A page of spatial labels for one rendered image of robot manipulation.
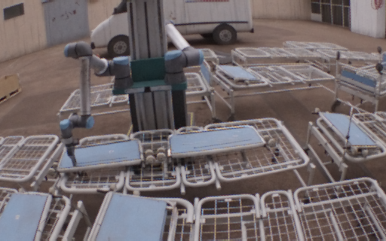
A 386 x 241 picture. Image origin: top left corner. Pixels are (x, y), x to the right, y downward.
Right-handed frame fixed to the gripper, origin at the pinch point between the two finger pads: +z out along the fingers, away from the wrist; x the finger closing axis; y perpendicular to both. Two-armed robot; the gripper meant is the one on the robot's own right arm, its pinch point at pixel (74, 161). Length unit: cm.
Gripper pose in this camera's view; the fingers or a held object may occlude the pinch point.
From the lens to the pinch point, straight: 231.5
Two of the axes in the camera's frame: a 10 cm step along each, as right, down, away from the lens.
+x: 1.8, 3.5, -9.2
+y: -9.8, 1.5, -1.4
